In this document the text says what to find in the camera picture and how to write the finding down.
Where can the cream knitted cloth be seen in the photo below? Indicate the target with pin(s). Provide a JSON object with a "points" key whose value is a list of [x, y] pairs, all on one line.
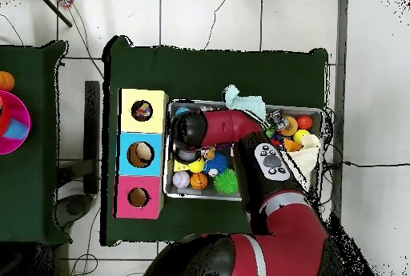
{"points": [[307, 157]]}

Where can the orange basketball toy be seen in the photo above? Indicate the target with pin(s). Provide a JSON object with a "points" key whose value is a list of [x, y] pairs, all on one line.
{"points": [[198, 181]]}

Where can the dark green side tablecloth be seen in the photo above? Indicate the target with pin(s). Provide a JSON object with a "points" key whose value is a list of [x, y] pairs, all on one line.
{"points": [[32, 176]]}

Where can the colourful patterned cloth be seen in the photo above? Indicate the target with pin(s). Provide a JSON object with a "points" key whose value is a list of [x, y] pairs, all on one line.
{"points": [[142, 110]]}

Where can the blue globe ball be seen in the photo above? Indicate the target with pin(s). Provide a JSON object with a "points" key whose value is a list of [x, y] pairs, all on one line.
{"points": [[182, 110]]}

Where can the white baseball toy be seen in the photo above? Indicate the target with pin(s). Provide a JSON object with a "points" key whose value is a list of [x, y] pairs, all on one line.
{"points": [[181, 179]]}

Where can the small green spiky ball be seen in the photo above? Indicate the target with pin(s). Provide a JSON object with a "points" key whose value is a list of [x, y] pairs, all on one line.
{"points": [[225, 181]]}

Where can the black rod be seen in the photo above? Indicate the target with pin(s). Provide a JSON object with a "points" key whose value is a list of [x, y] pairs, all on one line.
{"points": [[54, 8]]}

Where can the orange ball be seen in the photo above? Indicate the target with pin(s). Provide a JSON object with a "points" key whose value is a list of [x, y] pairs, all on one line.
{"points": [[6, 80]]}

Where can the shallow mesh bin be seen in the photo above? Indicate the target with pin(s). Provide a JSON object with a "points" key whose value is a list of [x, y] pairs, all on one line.
{"points": [[198, 194]]}

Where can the mint green cloth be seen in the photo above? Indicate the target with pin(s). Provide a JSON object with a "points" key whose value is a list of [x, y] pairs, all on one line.
{"points": [[246, 103]]}

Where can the blue spiky ball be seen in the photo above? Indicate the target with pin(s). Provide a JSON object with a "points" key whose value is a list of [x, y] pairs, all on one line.
{"points": [[217, 162]]}

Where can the wooden box with three holes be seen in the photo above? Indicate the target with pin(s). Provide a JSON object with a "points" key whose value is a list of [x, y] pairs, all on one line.
{"points": [[157, 160]]}

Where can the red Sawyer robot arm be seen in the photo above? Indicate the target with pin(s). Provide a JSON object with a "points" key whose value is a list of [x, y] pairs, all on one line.
{"points": [[288, 231]]}

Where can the pink bowl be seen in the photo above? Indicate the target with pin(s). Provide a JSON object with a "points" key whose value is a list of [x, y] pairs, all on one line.
{"points": [[19, 141]]}

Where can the smooth yellow ball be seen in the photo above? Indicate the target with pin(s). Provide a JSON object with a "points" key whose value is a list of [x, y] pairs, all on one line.
{"points": [[197, 166]]}

